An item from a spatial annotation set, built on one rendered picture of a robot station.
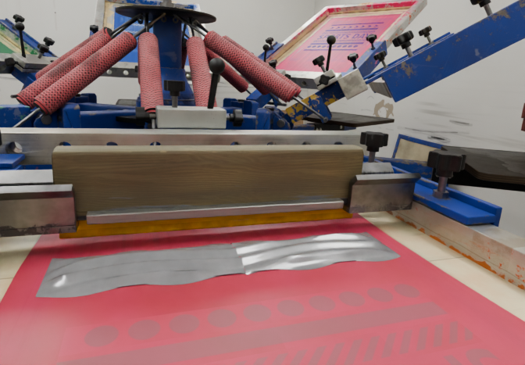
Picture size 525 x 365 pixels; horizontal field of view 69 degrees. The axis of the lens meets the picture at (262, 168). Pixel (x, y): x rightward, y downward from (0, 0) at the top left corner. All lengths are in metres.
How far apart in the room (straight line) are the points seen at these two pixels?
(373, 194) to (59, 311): 0.37
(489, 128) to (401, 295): 2.44
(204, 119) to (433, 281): 0.47
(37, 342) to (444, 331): 0.30
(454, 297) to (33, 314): 0.36
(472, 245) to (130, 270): 0.36
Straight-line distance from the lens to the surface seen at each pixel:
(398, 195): 0.54
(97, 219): 0.43
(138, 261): 0.40
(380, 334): 0.33
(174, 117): 0.70
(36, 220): 0.44
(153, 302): 0.35
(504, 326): 0.39
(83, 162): 0.43
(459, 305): 0.40
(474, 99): 2.88
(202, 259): 0.40
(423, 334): 0.34
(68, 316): 0.35
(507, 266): 0.47
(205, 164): 0.43
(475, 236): 0.49
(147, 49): 1.04
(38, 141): 0.67
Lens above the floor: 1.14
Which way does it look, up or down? 14 degrees down
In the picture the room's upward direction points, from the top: 3 degrees clockwise
